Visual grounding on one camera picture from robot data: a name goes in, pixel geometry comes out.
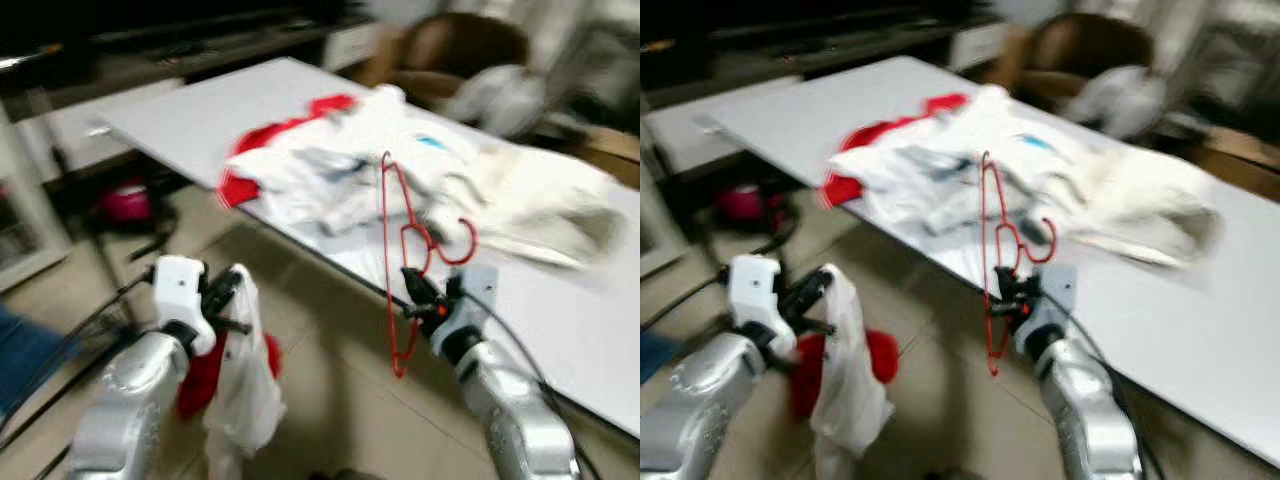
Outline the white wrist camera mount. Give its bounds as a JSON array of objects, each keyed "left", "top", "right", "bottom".
[
  {"left": 1013, "top": 264, "right": 1081, "bottom": 346},
  {"left": 152, "top": 255, "right": 217, "bottom": 357},
  {"left": 430, "top": 264, "right": 499, "bottom": 349},
  {"left": 726, "top": 255, "right": 798, "bottom": 353}
]

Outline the white cloth on armchair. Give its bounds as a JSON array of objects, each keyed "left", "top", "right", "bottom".
[
  {"left": 444, "top": 64, "right": 551, "bottom": 139},
  {"left": 1063, "top": 64, "right": 1168, "bottom": 139}
]

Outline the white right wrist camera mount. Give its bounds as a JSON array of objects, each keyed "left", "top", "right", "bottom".
[
  {"left": 1013, "top": 264, "right": 1081, "bottom": 346},
  {"left": 430, "top": 264, "right": 499, "bottom": 349}
]

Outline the black television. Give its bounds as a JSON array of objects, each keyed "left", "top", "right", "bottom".
[
  {"left": 0, "top": 0, "right": 371, "bottom": 61},
  {"left": 640, "top": 0, "right": 1001, "bottom": 61}
]

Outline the low white drawer unit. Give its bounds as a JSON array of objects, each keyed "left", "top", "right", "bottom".
[
  {"left": 44, "top": 78, "right": 183, "bottom": 173},
  {"left": 644, "top": 76, "right": 803, "bottom": 173}
]

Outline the red clothes hanger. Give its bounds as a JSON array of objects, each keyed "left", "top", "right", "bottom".
[
  {"left": 377, "top": 151, "right": 480, "bottom": 380},
  {"left": 977, "top": 151, "right": 1059, "bottom": 379}
]

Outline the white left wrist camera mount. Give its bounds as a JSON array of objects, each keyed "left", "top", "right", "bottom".
[
  {"left": 726, "top": 255, "right": 798, "bottom": 353},
  {"left": 152, "top": 255, "right": 217, "bottom": 357}
]

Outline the pink plastic item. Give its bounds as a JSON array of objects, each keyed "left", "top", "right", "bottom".
[
  {"left": 96, "top": 180, "right": 167, "bottom": 227},
  {"left": 714, "top": 182, "right": 787, "bottom": 227}
]

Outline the white clothes pile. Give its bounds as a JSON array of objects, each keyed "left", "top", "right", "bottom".
[
  {"left": 243, "top": 84, "right": 628, "bottom": 271},
  {"left": 843, "top": 84, "right": 1228, "bottom": 269}
]

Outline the plain white garment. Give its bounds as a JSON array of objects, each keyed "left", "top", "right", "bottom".
[
  {"left": 200, "top": 264, "right": 288, "bottom": 480},
  {"left": 808, "top": 264, "right": 898, "bottom": 480}
]

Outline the brown armchair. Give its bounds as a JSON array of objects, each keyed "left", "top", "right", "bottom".
[
  {"left": 1018, "top": 11, "right": 1158, "bottom": 109},
  {"left": 393, "top": 11, "right": 533, "bottom": 109}
]

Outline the red garment with white trim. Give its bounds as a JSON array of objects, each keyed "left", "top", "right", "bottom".
[
  {"left": 217, "top": 92, "right": 363, "bottom": 211},
  {"left": 819, "top": 91, "right": 973, "bottom": 211}
]

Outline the red cloth bundle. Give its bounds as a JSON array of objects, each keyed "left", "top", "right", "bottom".
[
  {"left": 174, "top": 333, "right": 284, "bottom": 419},
  {"left": 790, "top": 328, "right": 901, "bottom": 421}
]

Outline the brown cardboard box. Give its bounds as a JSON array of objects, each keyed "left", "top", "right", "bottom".
[
  {"left": 1185, "top": 128, "right": 1280, "bottom": 199},
  {"left": 560, "top": 125, "right": 641, "bottom": 189}
]

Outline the white table with black legs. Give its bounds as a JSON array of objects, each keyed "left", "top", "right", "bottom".
[
  {"left": 704, "top": 54, "right": 1280, "bottom": 471},
  {"left": 93, "top": 56, "right": 641, "bottom": 441}
]

